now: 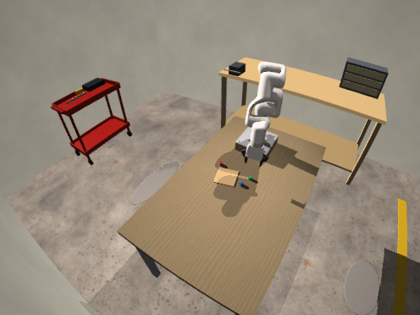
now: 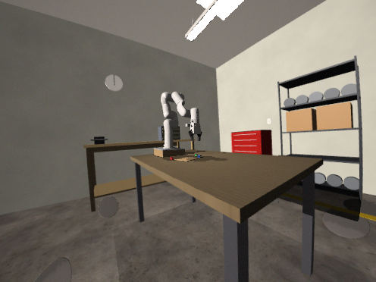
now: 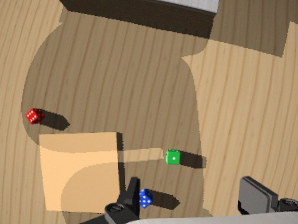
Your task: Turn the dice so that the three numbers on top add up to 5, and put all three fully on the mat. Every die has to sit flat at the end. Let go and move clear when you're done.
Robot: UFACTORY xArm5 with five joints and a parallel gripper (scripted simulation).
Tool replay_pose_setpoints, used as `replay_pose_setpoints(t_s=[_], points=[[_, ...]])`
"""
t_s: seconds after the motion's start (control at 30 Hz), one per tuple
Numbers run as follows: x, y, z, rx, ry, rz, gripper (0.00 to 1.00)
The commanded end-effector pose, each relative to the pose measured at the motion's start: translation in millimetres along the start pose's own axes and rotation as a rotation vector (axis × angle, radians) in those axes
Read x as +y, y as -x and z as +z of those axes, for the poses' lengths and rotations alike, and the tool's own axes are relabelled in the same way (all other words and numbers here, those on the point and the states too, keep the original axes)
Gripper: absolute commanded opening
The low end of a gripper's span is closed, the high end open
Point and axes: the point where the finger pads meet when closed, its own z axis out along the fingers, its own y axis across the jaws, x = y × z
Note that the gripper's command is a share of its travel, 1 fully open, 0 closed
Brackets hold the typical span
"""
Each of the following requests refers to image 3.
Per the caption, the blue die with white pips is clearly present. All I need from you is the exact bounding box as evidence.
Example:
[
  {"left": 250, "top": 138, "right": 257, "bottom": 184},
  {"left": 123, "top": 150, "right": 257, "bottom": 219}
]
[{"left": 140, "top": 188, "right": 153, "bottom": 209}]

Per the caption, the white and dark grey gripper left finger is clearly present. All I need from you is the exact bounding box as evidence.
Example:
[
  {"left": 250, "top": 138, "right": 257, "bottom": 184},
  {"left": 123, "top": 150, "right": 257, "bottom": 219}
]
[{"left": 80, "top": 177, "right": 141, "bottom": 224}]

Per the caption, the red die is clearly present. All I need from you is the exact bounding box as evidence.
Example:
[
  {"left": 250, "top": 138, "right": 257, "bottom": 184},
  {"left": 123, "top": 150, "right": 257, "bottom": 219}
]
[{"left": 26, "top": 108, "right": 45, "bottom": 124}]

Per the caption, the tan flat mat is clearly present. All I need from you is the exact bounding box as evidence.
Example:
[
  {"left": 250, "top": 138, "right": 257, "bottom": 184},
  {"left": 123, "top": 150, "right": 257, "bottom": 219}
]
[{"left": 39, "top": 132, "right": 120, "bottom": 213}]

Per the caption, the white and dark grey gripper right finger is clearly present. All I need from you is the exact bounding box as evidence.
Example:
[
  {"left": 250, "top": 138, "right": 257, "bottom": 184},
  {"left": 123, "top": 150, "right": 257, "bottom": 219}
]
[{"left": 238, "top": 176, "right": 298, "bottom": 215}]

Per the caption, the green die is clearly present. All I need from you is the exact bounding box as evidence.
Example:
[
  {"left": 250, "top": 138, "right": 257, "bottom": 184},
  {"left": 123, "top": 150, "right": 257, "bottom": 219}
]
[{"left": 166, "top": 149, "right": 181, "bottom": 165}]

